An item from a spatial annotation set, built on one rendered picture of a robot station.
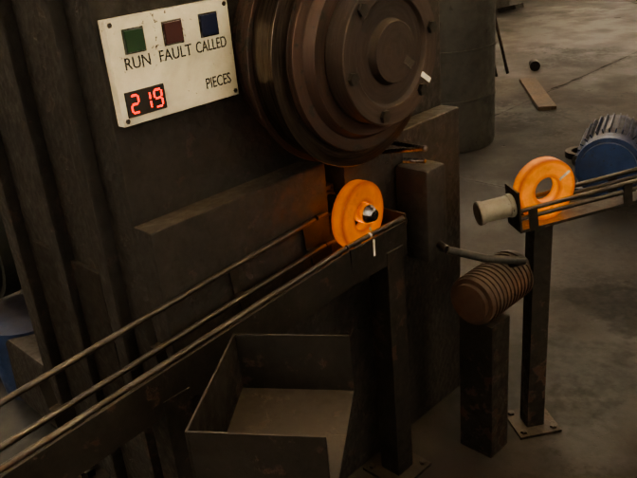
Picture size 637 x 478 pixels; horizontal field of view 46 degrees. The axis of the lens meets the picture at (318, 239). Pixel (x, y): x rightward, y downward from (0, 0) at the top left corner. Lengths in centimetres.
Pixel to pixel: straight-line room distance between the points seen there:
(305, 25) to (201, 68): 21
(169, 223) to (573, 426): 133
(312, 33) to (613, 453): 138
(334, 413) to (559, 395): 119
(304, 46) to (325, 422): 66
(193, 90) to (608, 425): 147
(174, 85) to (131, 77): 9
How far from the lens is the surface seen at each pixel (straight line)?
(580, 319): 274
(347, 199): 158
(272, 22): 136
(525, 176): 185
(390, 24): 144
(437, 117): 193
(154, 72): 137
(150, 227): 140
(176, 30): 138
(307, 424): 127
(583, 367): 249
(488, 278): 184
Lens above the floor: 138
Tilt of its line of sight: 24 degrees down
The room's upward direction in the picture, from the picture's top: 5 degrees counter-clockwise
